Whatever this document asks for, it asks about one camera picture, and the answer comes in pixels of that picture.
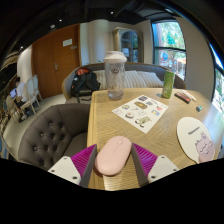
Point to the white door sign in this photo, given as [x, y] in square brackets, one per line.
[67, 42]

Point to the striped cushion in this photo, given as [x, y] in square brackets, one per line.
[101, 79]
[151, 79]
[131, 80]

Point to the green drink can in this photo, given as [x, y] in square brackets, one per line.
[168, 85]

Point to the person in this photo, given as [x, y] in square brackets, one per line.
[21, 93]

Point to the white sticker sheet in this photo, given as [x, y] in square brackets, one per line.
[141, 113]

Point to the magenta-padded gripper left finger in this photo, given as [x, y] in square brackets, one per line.
[81, 161]

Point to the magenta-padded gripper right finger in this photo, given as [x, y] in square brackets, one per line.
[146, 160]

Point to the brown wooden door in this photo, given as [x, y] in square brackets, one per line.
[55, 68]

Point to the large curved window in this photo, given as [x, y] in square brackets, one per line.
[219, 86]

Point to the pink computer mouse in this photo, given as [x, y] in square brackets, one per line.
[112, 156]

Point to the blue chair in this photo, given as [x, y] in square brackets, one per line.
[2, 146]

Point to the small teal eraser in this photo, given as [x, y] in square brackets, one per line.
[199, 108]

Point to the clear shaker bottle white lid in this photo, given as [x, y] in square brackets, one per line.
[115, 78]

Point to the glass door cabinet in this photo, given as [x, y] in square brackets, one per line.
[128, 45]

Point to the grey curved sofa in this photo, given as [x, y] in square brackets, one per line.
[175, 78]

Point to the white round mouse pad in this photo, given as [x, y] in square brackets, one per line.
[191, 135]

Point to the laptop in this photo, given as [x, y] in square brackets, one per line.
[13, 93]

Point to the grey tufted armchair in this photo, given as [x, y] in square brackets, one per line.
[50, 133]

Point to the black backpack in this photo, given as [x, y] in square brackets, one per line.
[84, 83]

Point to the small white tube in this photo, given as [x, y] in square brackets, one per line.
[190, 96]

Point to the black and orange flat case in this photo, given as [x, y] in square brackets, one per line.
[182, 97]

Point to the black framed window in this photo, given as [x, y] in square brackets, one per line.
[169, 50]

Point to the white chair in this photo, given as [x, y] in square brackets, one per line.
[32, 90]

